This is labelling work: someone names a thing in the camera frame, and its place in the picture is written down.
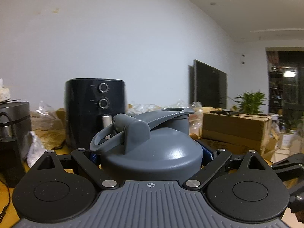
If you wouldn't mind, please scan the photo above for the balcony glass door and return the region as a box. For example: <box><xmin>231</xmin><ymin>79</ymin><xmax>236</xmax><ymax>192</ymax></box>
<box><xmin>265</xmin><ymin>47</ymin><xmax>304</xmax><ymax>124</ymax></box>

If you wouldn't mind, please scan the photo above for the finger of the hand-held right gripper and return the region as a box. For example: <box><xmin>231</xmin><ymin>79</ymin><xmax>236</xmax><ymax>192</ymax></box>
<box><xmin>288</xmin><ymin>180</ymin><xmax>304</xmax><ymax>213</ymax></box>
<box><xmin>271</xmin><ymin>153</ymin><xmax>304</xmax><ymax>190</ymax></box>

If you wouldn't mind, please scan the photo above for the crumpled clear plastic bag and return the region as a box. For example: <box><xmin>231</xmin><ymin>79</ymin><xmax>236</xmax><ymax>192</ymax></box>
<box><xmin>128</xmin><ymin>103</ymin><xmax>164</xmax><ymax>117</ymax></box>

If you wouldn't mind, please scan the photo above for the green potted plant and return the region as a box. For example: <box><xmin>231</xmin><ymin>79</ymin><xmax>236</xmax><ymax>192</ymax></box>
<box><xmin>229</xmin><ymin>90</ymin><xmax>270</xmax><ymax>116</ymax></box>

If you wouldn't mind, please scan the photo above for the black portable air pump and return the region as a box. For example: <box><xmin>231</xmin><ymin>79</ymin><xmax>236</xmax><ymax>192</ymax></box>
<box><xmin>0</xmin><ymin>112</ymin><xmax>27</xmax><ymax>188</ymax></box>

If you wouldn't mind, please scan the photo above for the grey electric rice cooker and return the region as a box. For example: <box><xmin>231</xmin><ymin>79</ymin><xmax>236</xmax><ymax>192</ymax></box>
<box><xmin>0</xmin><ymin>101</ymin><xmax>33</xmax><ymax>141</ymax></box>

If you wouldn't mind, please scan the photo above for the plain cardboard box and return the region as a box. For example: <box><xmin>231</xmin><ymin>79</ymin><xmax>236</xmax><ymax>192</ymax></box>
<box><xmin>201</xmin><ymin>112</ymin><xmax>272</xmax><ymax>150</ymax></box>

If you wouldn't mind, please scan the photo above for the black air fryer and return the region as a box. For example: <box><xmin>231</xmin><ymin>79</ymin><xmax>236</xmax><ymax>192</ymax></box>
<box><xmin>65</xmin><ymin>78</ymin><xmax>126</xmax><ymax>150</ymax></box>

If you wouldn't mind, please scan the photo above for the clear shaker bottle grey lid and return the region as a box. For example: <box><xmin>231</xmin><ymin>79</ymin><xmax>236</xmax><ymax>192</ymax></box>
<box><xmin>90</xmin><ymin>108</ymin><xmax>203</xmax><ymax>181</ymax></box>

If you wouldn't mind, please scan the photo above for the tissue pack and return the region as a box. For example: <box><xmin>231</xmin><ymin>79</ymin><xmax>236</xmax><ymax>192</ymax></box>
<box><xmin>0</xmin><ymin>78</ymin><xmax>11</xmax><ymax>103</ymax></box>

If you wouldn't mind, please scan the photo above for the clear bag with brown contents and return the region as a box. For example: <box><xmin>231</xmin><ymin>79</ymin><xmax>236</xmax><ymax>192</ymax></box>
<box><xmin>30</xmin><ymin>100</ymin><xmax>67</xmax><ymax>149</ymax></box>

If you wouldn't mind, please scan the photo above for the black flat television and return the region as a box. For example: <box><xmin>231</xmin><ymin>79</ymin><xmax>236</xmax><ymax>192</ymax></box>
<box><xmin>193</xmin><ymin>59</ymin><xmax>228</xmax><ymax>110</ymax></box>

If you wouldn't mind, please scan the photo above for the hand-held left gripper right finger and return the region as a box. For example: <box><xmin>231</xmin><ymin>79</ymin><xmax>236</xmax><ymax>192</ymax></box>
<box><xmin>183</xmin><ymin>140</ymin><xmax>272</xmax><ymax>191</ymax></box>

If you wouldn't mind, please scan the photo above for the small knotted plastic bag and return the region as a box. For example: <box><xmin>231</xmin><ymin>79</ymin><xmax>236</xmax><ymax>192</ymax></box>
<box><xmin>26</xmin><ymin>131</ymin><xmax>48</xmax><ymax>168</ymax></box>

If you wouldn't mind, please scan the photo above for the black cable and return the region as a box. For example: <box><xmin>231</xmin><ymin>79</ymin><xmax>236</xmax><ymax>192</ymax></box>
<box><xmin>0</xmin><ymin>180</ymin><xmax>10</xmax><ymax>222</ymax></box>

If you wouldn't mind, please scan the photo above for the plastic bag of flatbread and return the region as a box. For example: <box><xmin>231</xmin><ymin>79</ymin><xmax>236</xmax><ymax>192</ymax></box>
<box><xmin>161</xmin><ymin>99</ymin><xmax>205</xmax><ymax>124</ymax></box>

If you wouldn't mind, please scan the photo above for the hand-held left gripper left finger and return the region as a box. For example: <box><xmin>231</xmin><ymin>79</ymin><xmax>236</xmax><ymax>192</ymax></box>
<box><xmin>36</xmin><ymin>148</ymin><xmax>120</xmax><ymax>190</ymax></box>

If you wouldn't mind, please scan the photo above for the cardboard box with black writing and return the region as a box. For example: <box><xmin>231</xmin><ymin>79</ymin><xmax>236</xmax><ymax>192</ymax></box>
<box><xmin>199</xmin><ymin>136</ymin><xmax>262</xmax><ymax>156</ymax></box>

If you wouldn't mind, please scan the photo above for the black flat tray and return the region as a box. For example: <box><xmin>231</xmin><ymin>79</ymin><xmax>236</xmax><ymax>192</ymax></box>
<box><xmin>210</xmin><ymin>110</ymin><xmax>239</xmax><ymax>116</ymax></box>

